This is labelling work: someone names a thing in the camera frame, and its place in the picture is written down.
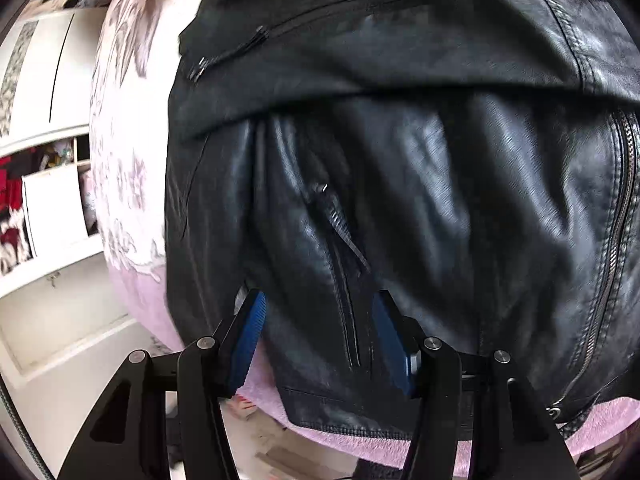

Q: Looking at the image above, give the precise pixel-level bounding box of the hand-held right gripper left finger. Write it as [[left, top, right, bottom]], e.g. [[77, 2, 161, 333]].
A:
[[57, 287, 268, 480]]

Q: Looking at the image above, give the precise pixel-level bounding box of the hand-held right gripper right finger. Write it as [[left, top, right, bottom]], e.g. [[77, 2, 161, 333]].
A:
[[371, 289, 583, 480]]

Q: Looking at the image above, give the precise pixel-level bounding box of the black leather jacket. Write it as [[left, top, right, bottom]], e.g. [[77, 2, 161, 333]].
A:
[[164, 0, 640, 443]]

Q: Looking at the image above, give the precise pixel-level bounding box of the white wardrobe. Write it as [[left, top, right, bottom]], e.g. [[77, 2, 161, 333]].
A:
[[0, 7, 133, 386]]

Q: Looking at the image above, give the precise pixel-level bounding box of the bed with floral blanket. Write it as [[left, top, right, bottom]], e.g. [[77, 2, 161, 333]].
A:
[[89, 0, 640, 466]]

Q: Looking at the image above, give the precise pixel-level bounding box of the white wardrobe sliding door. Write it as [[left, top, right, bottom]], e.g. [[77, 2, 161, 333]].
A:
[[0, 10, 110, 153]]

